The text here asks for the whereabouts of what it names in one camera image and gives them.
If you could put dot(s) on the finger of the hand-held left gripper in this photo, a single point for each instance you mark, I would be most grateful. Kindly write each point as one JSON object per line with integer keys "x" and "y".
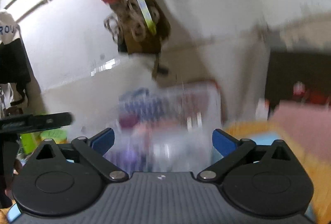
{"x": 51, "y": 120}

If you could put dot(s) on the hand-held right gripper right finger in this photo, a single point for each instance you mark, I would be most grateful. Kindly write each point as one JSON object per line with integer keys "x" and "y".
{"x": 223, "y": 141}

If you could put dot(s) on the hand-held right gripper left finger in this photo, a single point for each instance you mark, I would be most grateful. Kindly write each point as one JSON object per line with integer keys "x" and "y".
{"x": 104, "y": 139}

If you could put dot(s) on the clear plastic storage box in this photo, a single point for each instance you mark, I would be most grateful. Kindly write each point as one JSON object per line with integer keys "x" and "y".
{"x": 175, "y": 115}

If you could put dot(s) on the green lid container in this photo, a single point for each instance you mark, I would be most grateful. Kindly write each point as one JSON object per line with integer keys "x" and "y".
{"x": 55, "y": 135}

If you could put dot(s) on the lime green bag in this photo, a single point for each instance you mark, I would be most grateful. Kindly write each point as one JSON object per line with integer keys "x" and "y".
{"x": 28, "y": 141}

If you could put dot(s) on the light blue board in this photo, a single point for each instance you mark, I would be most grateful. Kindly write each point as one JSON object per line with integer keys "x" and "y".
{"x": 263, "y": 137}

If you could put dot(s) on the white packet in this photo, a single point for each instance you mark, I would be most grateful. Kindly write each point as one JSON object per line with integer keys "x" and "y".
{"x": 261, "y": 110}

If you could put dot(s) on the white and black jacket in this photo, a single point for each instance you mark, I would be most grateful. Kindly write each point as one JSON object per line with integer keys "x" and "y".
{"x": 11, "y": 58}

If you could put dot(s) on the pink cloth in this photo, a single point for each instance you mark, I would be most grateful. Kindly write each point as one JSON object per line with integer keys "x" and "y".
{"x": 302, "y": 125}

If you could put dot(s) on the red item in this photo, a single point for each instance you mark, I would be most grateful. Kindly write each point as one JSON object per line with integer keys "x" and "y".
{"x": 315, "y": 96}

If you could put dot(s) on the dark wooden headboard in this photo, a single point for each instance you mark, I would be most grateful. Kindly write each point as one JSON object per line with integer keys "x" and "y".
{"x": 297, "y": 69}

